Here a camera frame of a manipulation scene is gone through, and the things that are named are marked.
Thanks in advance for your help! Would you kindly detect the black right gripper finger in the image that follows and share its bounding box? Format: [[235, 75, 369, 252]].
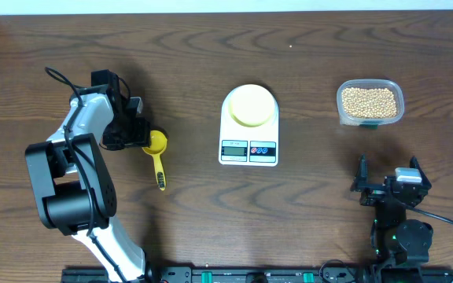
[[350, 154, 368, 192], [409, 156, 432, 189]]

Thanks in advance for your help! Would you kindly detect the yellow measuring scoop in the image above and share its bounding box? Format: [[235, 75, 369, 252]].
[[142, 130, 168, 191]]

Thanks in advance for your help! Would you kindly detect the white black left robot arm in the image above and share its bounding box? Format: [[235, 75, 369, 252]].
[[25, 68, 157, 282]]

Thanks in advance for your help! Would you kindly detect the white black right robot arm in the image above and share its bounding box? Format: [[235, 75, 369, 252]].
[[350, 156, 433, 282]]

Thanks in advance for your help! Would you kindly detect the white digital kitchen scale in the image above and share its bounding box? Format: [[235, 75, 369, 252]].
[[218, 92, 279, 167]]

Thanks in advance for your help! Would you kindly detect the yellow bowl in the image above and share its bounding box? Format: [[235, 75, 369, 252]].
[[227, 84, 276, 127]]

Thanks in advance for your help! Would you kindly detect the clear plastic soybean container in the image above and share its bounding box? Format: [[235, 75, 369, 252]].
[[337, 79, 405, 128]]

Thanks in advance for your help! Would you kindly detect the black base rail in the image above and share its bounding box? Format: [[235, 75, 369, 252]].
[[61, 266, 453, 283]]

